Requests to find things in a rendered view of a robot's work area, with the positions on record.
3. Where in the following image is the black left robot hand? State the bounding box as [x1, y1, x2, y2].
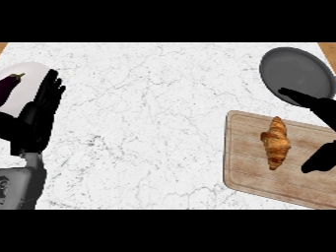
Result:
[0, 68, 67, 158]

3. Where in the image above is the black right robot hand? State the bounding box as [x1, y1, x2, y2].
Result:
[277, 87, 336, 174]

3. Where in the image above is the dark grey pan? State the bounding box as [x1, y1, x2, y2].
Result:
[258, 46, 336, 107]

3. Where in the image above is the golden croissant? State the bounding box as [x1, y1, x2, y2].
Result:
[259, 115, 293, 171]

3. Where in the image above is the wooden cutting board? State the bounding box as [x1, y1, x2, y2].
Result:
[222, 109, 336, 211]

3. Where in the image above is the white plate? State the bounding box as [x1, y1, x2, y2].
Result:
[0, 61, 53, 127]

